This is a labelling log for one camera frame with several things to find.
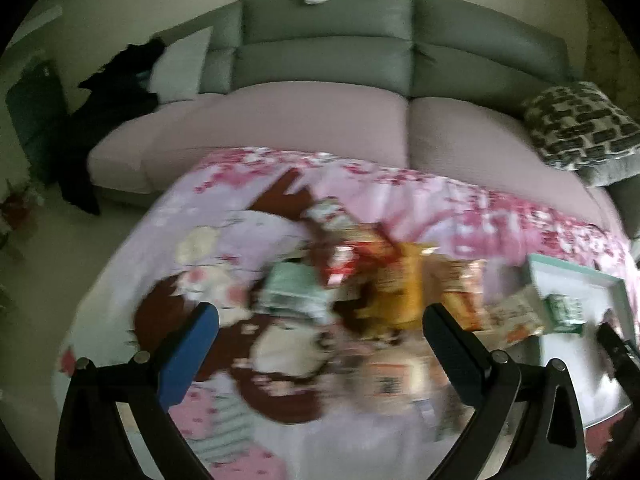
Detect cartoon print pink cloth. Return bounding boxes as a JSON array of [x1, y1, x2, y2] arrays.
[[53, 148, 639, 479]]

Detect black white patterned cushion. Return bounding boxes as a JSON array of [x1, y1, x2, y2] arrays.
[[523, 81, 639, 171]]

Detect black clothing on sofa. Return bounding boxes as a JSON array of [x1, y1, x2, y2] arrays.
[[53, 37, 165, 216]]

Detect grey cushion under patterned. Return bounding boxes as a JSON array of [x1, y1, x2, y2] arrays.
[[577, 152, 640, 188]]

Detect teal shallow box tray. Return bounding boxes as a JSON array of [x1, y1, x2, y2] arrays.
[[523, 254, 638, 427]]

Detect light grey cushion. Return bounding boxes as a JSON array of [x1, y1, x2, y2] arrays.
[[149, 27, 212, 105]]

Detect mint green snack packet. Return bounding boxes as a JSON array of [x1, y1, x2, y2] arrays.
[[254, 261, 335, 325]]

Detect orange bread packet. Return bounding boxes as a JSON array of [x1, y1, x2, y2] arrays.
[[436, 257, 490, 332]]

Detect clear round bun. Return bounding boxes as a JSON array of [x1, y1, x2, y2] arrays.
[[338, 346, 473, 441]]

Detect green white biscuit packet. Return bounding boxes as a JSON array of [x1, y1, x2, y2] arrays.
[[544, 294, 586, 335]]

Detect white orange print packet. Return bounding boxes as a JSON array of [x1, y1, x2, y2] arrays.
[[488, 284, 544, 348]]

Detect grey and pink sofa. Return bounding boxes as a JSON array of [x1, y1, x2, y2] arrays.
[[88, 0, 639, 240]]

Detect yellow cake clear packet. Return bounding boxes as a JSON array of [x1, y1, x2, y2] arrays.
[[357, 242, 438, 338]]

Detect red crinkled snack packet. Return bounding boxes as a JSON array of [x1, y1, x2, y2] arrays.
[[303, 197, 400, 288]]

